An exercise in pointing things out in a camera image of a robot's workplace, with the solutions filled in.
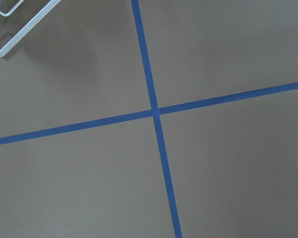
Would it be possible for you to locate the white wire cup rack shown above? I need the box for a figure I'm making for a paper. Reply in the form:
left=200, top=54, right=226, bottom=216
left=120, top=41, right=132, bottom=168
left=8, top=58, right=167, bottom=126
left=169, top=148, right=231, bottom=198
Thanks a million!
left=0, top=0, right=61, bottom=58

